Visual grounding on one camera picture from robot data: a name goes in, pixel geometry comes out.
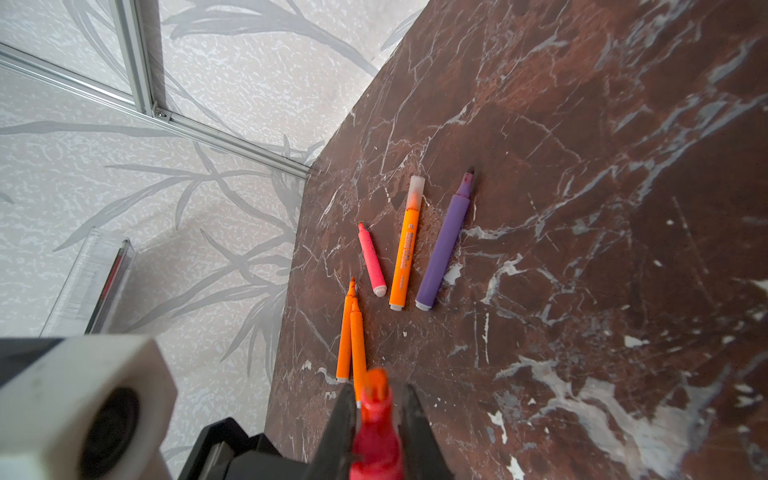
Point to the aluminium frame horizontal bar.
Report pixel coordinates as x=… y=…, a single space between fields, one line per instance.
x=53 y=75

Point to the orange highlighter marker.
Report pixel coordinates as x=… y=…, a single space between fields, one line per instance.
x=406 y=246

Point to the pink marker far left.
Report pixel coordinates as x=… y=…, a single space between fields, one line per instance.
x=375 y=273

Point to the pink red marker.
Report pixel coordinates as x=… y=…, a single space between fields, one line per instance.
x=376 y=449

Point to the purple marker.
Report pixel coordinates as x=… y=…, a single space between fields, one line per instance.
x=446 y=241

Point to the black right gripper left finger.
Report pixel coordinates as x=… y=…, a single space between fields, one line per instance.
x=333 y=457

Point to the aluminium frame corner post left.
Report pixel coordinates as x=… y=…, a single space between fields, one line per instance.
x=137 y=65

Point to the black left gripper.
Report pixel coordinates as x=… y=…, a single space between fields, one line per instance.
x=223 y=450

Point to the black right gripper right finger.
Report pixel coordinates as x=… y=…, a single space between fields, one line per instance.
x=422 y=457

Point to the thin orange pen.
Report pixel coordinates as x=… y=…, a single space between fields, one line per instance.
x=358 y=349
x=345 y=347

